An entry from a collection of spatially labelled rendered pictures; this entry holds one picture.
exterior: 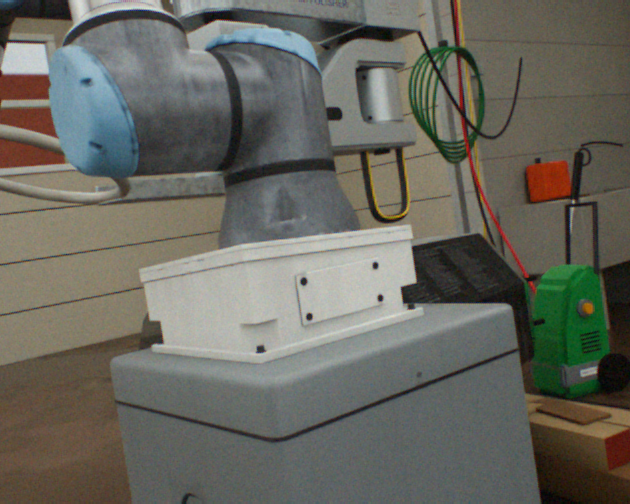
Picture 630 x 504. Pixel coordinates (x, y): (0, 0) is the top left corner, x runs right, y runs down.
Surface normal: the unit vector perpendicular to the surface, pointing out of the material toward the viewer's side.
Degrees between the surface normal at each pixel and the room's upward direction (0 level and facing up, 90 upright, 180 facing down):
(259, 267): 90
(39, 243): 90
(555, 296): 72
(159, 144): 131
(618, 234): 90
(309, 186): 66
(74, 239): 90
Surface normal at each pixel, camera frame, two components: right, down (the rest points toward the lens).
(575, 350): 0.32, 0.00
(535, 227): -0.77, 0.15
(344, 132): 0.70, -0.07
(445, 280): 0.28, -0.73
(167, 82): 0.48, -0.32
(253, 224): -0.46, -0.29
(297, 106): 0.52, -0.10
